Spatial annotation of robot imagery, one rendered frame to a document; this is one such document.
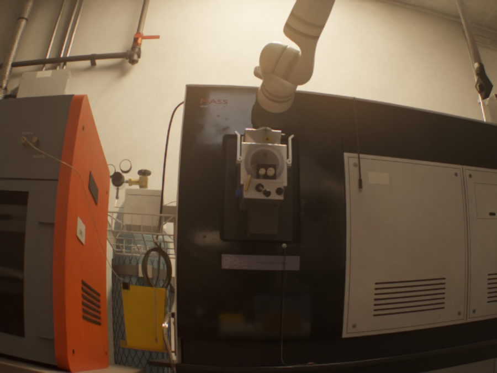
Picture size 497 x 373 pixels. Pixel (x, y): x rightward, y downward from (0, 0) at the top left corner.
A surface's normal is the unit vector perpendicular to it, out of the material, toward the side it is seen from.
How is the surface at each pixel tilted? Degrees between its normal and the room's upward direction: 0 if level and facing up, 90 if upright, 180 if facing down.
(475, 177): 90
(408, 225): 90
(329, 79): 90
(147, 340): 93
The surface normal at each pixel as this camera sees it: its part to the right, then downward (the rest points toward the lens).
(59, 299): 0.10, -0.28
